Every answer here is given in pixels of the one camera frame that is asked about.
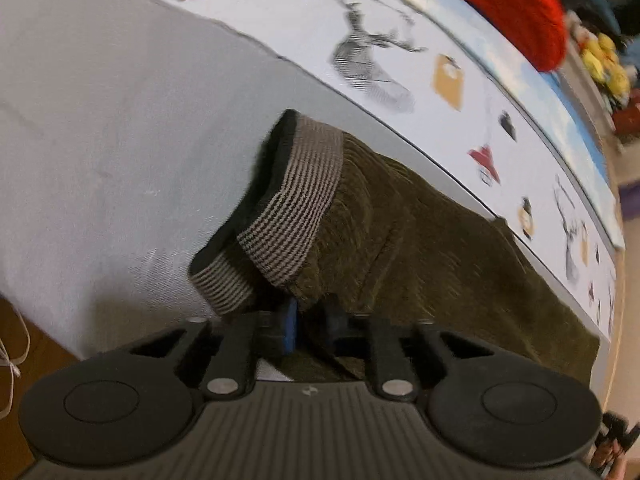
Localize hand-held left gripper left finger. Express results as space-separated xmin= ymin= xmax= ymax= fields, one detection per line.
xmin=120 ymin=299 xmax=299 ymax=401

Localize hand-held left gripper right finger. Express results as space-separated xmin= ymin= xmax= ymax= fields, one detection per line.
xmin=322 ymin=300 xmax=488 ymax=403

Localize olive corduroy pants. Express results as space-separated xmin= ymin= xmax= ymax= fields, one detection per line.
xmin=187 ymin=109 xmax=601 ymax=391

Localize deer printed bed sheet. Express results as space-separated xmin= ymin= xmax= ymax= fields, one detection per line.
xmin=45 ymin=0 xmax=618 ymax=341

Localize red cushion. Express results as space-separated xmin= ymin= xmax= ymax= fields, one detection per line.
xmin=612 ymin=91 xmax=640 ymax=137

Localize yellow bear plush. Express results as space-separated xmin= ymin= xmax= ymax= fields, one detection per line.
xmin=605 ymin=62 xmax=632 ymax=111

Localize yellow duck plush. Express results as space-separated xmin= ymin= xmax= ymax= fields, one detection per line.
xmin=580 ymin=47 xmax=608 ymax=78
xmin=592 ymin=31 xmax=618 ymax=56

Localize red folded blanket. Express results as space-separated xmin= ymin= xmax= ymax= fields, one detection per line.
xmin=412 ymin=0 xmax=568 ymax=72

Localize blue shark plush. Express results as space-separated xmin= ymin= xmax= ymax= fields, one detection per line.
xmin=530 ymin=0 xmax=626 ymax=46

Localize white cord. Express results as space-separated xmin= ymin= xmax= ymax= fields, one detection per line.
xmin=0 ymin=300 xmax=32 ymax=418

